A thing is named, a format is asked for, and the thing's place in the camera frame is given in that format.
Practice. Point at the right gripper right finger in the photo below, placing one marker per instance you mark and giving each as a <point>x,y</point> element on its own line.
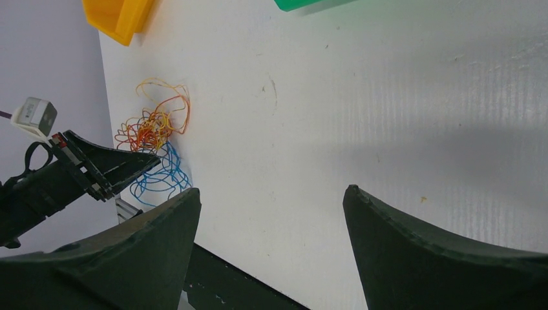
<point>407,263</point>

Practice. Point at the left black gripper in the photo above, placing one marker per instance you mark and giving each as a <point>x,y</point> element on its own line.
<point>36,194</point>

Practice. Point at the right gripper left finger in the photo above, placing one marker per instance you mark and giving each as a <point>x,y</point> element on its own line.
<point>138,264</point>

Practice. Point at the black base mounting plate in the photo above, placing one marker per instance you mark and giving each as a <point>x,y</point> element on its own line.
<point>213,283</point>

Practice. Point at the orange plastic bin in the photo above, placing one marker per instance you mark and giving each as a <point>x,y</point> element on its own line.
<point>118,19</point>

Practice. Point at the green plastic bin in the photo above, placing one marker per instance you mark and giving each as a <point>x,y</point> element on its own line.
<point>309,5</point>

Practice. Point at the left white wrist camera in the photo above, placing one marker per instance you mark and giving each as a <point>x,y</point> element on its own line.
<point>35,118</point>

